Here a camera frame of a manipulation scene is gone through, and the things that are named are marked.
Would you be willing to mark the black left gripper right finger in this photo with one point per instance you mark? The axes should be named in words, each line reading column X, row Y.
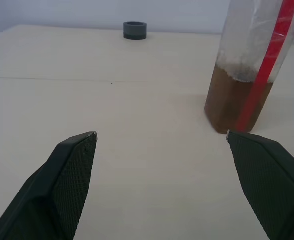
column 269, row 180

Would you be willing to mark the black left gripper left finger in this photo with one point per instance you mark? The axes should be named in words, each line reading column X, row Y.
column 62, row 185

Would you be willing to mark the clear plastic bottle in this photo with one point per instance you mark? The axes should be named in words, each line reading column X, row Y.
column 226, row 100

